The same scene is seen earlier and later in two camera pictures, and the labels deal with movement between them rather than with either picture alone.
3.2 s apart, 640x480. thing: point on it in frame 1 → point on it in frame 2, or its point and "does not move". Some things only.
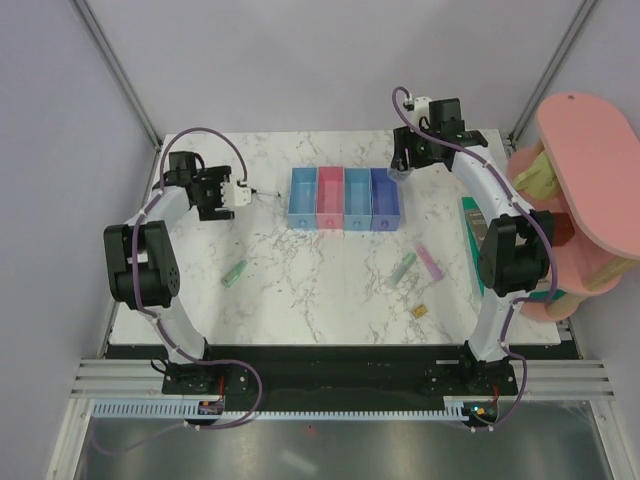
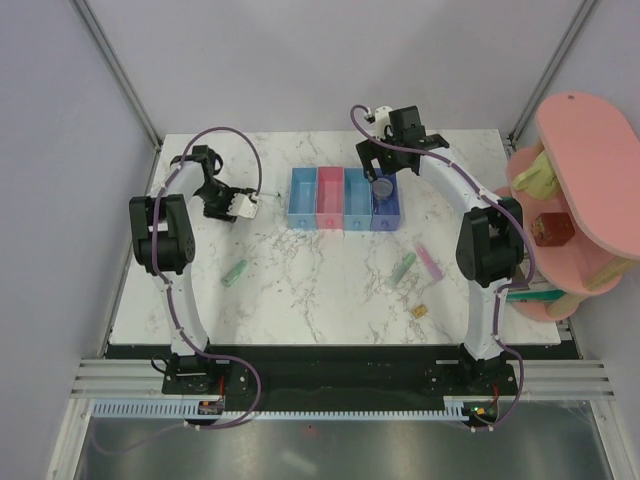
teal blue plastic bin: x=357 y=199 does not move
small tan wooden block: x=419 y=311 does not move
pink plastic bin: x=330 y=197 does not move
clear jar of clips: x=397 y=175 → x=382 y=187
